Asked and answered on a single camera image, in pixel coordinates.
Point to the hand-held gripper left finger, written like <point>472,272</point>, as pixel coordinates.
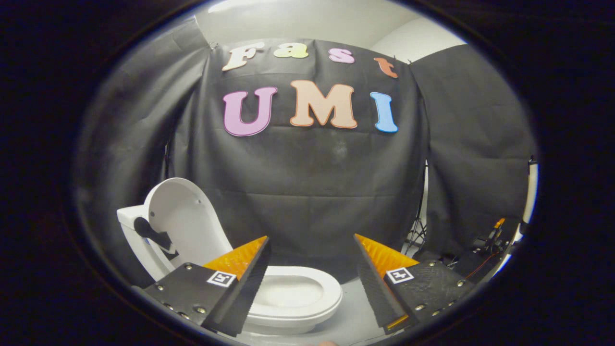
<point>245,293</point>

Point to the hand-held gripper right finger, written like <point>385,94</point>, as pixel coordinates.
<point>372,283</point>

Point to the white toilet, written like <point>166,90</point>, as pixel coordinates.
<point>139,262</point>

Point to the white toilet tank lid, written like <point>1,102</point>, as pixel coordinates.
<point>126,216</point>

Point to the black light stand tripod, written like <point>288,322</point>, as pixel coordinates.
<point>419,226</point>

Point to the black backdrop cloth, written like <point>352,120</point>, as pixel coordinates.
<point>307,182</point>

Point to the orange and black device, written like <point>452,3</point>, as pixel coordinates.
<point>492,238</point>

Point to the plain black cloth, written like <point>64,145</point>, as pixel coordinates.
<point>129,120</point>
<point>475,154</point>

